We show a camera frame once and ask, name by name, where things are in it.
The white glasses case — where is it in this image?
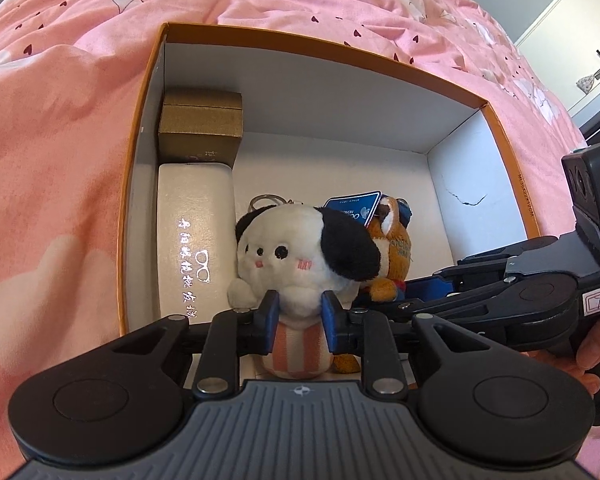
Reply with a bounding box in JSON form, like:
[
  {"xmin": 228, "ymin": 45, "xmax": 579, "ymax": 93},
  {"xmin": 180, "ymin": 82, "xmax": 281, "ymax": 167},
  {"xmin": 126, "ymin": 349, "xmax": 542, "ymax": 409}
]
[{"xmin": 156, "ymin": 161, "xmax": 238, "ymax": 323}]

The pink printed blanket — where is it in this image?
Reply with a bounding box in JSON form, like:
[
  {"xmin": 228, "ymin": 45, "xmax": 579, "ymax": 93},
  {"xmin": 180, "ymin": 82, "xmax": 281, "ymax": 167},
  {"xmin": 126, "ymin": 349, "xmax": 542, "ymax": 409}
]
[{"xmin": 0, "ymin": 0, "xmax": 600, "ymax": 480}]

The small gold box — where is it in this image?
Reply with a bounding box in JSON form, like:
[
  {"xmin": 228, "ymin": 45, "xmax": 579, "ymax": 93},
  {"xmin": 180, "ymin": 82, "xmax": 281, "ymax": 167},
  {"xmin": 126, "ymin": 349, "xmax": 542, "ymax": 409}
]
[{"xmin": 157, "ymin": 90, "xmax": 244, "ymax": 166}]

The white door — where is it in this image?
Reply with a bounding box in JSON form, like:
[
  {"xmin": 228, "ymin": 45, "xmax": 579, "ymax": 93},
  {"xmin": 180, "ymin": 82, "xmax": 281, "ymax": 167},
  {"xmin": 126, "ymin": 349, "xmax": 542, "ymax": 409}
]
[{"xmin": 515, "ymin": 0, "xmax": 600, "ymax": 116}]

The orange fox plush blue tag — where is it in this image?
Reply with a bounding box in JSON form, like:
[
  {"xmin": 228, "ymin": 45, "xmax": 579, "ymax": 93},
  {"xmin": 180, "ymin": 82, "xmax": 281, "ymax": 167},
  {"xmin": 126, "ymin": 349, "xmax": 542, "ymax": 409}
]
[{"xmin": 322, "ymin": 190, "xmax": 416, "ymax": 376}]

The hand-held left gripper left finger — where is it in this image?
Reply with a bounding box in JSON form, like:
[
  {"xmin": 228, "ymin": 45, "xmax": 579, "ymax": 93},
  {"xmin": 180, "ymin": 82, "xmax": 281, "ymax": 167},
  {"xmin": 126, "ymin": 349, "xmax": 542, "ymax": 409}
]
[{"xmin": 112, "ymin": 290, "xmax": 281, "ymax": 398}]

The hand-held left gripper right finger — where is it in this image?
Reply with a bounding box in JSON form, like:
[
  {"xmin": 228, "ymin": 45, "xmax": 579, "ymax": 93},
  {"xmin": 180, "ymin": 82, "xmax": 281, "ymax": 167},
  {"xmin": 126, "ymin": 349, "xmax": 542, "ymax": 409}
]
[{"xmin": 321, "ymin": 291, "xmax": 491, "ymax": 398}]

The orange cardboard box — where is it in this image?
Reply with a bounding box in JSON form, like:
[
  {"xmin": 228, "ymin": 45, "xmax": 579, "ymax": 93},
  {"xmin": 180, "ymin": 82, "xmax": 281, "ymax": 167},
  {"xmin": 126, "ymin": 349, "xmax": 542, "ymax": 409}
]
[{"xmin": 117, "ymin": 21, "xmax": 543, "ymax": 386}]

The person's right hand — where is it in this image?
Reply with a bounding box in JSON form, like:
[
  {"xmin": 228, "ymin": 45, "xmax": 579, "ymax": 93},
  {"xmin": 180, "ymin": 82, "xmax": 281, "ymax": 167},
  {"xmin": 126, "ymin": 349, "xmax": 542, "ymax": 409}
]
[{"xmin": 527, "ymin": 317, "xmax": 600, "ymax": 396}]

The white black dog plush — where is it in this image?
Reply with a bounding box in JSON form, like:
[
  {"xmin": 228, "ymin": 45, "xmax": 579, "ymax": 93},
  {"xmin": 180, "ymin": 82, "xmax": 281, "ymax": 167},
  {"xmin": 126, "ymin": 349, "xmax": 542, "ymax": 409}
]
[{"xmin": 227, "ymin": 195, "xmax": 383, "ymax": 380}]

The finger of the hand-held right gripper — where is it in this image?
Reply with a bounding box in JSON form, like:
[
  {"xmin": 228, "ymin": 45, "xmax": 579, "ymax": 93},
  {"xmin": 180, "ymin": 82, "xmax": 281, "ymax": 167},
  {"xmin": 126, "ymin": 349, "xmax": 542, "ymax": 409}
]
[
  {"xmin": 352, "ymin": 277, "xmax": 536, "ymax": 323},
  {"xmin": 432, "ymin": 234, "xmax": 578, "ymax": 283}
]

